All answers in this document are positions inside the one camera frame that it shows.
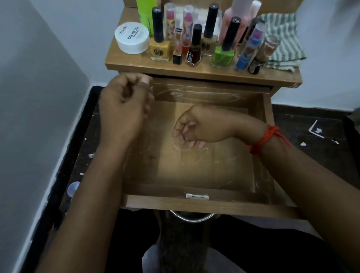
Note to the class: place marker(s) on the open wooden drawer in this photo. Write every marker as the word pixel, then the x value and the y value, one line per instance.
pixel 202 168

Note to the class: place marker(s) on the dark slim bottle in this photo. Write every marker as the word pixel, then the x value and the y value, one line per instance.
pixel 251 26

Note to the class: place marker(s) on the dark red nail polish bottle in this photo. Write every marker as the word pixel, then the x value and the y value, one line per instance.
pixel 194 53

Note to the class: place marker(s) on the green nail polish bottle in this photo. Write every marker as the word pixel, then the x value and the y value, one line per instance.
pixel 223 56

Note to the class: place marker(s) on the person's legs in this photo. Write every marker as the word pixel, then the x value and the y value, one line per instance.
pixel 267 247

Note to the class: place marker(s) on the wooden bedside table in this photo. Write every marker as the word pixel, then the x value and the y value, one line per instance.
pixel 197 73

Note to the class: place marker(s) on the person's right hand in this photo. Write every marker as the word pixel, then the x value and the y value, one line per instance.
pixel 216 123

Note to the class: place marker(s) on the large white paper scrap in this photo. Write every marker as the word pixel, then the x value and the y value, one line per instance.
pixel 316 130

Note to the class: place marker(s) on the clear floral lip tube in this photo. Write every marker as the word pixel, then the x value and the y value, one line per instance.
pixel 170 21

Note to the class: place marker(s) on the green plastic bottle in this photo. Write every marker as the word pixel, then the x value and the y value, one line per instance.
pixel 145 12

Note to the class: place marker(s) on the person's left hand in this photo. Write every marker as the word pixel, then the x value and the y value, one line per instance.
pixel 121 112

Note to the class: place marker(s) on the pink plastic bottle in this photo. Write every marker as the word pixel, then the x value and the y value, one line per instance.
pixel 239 9

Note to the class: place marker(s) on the yellow nail polish bottle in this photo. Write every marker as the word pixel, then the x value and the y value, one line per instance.
pixel 159 49

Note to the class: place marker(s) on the white capped bottle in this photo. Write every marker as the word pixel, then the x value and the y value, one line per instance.
pixel 256 8

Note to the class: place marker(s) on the beige nail polish bottle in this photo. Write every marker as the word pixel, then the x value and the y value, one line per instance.
pixel 211 21

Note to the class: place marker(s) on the person's right forearm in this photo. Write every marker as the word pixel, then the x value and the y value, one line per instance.
pixel 315 191

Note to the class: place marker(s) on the white round plastic lid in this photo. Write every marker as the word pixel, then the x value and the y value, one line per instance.
pixel 73 189

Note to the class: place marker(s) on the clear pink lipstick tube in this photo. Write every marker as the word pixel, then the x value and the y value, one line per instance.
pixel 188 28

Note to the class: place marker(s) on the person's right fingers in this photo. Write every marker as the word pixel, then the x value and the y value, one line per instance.
pixel 185 126

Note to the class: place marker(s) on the silver drawer lock plate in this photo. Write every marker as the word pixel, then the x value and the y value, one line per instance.
pixel 197 196

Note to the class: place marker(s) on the white round jar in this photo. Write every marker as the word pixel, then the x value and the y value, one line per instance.
pixel 131 38

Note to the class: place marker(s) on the clear tube with black base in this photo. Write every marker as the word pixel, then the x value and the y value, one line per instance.
pixel 264 52

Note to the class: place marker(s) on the green striped cloth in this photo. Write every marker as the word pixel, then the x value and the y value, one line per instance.
pixel 287 42

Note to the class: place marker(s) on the person's left fingers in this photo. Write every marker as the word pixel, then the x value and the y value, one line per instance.
pixel 140 81

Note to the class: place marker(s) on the person's left forearm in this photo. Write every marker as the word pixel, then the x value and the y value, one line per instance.
pixel 92 202

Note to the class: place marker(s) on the blue colourful lip tube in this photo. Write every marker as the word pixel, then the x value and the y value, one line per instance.
pixel 250 47

